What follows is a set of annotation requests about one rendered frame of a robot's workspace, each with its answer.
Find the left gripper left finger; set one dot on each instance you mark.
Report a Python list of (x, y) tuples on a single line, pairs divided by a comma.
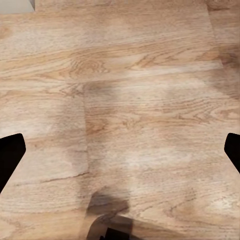
[(12, 149)]

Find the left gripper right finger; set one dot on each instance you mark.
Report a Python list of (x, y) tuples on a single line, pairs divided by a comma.
[(232, 149)]

